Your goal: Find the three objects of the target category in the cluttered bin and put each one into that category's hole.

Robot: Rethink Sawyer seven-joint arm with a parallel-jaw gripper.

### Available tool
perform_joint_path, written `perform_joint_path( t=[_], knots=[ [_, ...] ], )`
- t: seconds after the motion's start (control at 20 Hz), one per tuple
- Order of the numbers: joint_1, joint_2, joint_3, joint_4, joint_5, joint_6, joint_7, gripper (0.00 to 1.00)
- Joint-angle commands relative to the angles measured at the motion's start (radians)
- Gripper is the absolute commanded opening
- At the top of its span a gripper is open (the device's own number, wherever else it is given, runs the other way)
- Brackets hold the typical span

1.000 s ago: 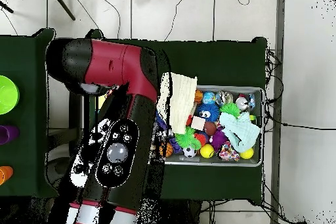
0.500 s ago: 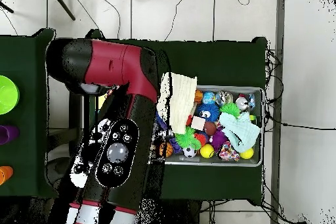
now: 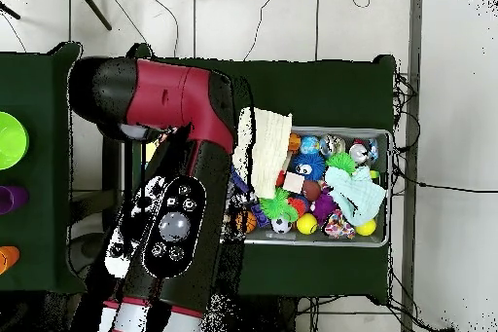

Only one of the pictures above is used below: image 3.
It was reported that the thin black floor cable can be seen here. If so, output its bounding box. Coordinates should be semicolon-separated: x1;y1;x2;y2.
392;175;498;195

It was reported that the black tripod leg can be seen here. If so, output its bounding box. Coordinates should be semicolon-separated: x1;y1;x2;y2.
0;1;21;20
71;0;113;32

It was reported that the orange basketball toy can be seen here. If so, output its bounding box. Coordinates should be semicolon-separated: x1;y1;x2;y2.
234;209;259;235

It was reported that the lime green bowl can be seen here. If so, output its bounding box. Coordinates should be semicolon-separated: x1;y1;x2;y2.
0;111;30;171

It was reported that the shallow mesh bin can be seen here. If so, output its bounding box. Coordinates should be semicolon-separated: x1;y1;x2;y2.
221;123;393;248

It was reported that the green spiky ball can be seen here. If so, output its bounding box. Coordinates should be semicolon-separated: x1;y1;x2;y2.
325;151;358;175

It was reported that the cream waffle cloth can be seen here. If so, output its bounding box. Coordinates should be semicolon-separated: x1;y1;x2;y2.
232;106;293;200

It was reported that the mint waffle cloth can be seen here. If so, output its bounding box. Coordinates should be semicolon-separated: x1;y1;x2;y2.
323;165;387;228

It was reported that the purple cup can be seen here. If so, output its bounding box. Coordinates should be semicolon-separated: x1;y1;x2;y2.
0;185;30;215

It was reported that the dark green side table cloth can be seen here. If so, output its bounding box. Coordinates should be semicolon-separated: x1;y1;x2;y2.
0;42;91;295

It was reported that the colourful patterned cloth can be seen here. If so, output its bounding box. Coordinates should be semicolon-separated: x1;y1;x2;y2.
322;208;357;240

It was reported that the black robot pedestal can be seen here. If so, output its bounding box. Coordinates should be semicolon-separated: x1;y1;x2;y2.
232;294;299;332

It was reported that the blue spiky ball with eyes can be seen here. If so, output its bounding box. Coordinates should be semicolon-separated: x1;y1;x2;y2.
289;151;327;182

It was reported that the globe print ball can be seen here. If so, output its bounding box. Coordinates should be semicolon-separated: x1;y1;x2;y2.
298;135;321;156

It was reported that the orange cup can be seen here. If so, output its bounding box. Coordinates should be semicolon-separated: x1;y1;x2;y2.
0;245;21;276

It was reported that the small soccer ball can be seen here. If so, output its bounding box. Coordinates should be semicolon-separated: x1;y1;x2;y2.
269;216;294;235

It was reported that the grey rounded stand base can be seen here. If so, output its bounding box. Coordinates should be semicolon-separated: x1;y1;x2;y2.
67;232;106;275

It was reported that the yellow ball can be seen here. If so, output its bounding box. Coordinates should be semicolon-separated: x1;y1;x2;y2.
296;212;319;237

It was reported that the black upright panel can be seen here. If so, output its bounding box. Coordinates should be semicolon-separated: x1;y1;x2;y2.
101;134;123;234

